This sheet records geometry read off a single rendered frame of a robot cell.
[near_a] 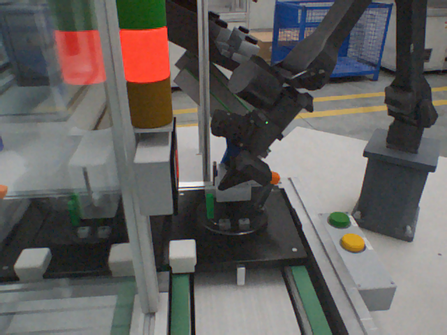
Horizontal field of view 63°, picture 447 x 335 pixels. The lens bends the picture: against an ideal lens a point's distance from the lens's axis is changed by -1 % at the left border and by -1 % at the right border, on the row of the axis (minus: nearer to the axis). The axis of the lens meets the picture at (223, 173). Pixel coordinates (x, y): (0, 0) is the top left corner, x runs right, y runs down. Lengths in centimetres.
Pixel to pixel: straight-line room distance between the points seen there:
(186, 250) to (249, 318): 15
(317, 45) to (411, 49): 22
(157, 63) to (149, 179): 12
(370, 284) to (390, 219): 30
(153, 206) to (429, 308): 58
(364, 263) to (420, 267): 22
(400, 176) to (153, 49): 64
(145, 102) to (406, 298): 62
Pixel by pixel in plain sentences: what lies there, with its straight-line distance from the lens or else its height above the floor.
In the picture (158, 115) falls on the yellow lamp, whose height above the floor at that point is 127.
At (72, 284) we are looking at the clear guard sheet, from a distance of 24.
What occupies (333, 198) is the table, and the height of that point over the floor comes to 86.
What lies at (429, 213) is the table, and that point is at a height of 86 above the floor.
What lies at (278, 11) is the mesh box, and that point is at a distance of 545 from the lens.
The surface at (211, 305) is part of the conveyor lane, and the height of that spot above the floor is 92.
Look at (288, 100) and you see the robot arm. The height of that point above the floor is 122.
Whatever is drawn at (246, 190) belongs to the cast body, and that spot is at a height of 105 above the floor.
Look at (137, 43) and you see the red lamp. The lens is 38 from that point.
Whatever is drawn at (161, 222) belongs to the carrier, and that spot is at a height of 97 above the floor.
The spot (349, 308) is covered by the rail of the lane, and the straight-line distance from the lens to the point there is 63.
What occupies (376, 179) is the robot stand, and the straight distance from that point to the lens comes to 89.
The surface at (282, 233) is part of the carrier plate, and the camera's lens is 72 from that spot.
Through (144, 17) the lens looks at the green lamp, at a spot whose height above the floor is 137.
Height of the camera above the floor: 142
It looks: 30 degrees down
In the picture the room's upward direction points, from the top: straight up
